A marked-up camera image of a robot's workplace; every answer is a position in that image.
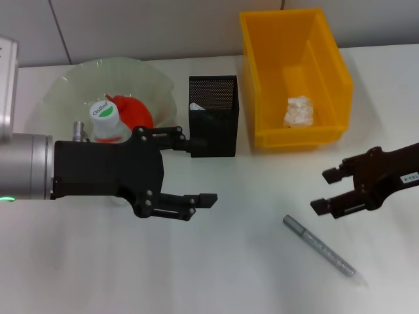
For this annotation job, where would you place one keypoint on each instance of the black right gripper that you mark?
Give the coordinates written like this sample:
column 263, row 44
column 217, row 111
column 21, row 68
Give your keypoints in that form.
column 383, row 173

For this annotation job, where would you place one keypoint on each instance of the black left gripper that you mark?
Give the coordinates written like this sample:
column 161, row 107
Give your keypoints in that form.
column 104, row 170

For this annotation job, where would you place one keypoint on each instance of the silver grey pen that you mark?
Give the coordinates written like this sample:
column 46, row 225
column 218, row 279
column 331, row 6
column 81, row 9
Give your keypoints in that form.
column 320, row 248

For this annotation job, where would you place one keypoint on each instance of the mint green utility knife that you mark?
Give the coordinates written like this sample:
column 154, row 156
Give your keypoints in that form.
column 195, row 106

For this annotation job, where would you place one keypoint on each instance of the red-orange toy orange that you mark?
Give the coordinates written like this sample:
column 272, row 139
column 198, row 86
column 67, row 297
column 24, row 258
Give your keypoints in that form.
column 137, row 112

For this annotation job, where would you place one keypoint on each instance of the white paper ball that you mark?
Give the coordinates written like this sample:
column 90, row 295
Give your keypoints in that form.
column 298, row 112

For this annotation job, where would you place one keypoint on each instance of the clear green-label water bottle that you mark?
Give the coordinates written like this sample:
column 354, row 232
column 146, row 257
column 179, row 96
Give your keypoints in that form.
column 104, row 114

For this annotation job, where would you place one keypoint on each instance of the black mesh pen holder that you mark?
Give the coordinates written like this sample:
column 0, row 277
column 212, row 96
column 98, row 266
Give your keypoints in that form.
column 216, row 131

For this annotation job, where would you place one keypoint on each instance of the green wavy glass fruit plate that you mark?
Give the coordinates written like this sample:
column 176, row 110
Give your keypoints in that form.
column 82, row 81

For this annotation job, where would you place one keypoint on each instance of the yellow plastic bin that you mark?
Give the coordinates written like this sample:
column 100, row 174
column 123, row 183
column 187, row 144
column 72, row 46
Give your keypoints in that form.
column 294, row 59

